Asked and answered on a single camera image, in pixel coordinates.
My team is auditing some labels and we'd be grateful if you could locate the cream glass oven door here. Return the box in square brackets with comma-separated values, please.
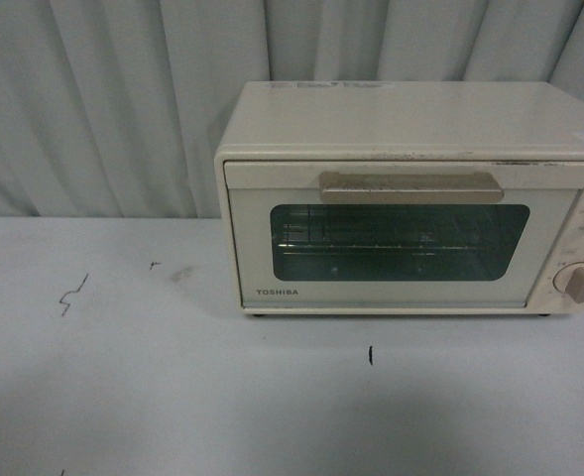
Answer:
[223, 161, 584, 314]

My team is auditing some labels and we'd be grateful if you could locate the cream Toshiba toaster oven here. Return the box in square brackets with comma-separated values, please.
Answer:
[214, 81, 584, 315]

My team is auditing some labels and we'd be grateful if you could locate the white pleated curtain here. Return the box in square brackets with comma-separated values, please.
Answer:
[0, 1, 584, 217]

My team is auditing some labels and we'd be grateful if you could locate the beige lower timer knob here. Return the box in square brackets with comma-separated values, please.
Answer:
[553, 262, 584, 304]

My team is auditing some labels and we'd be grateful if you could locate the metal wire oven rack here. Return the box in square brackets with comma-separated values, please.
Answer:
[270, 204, 518, 255]

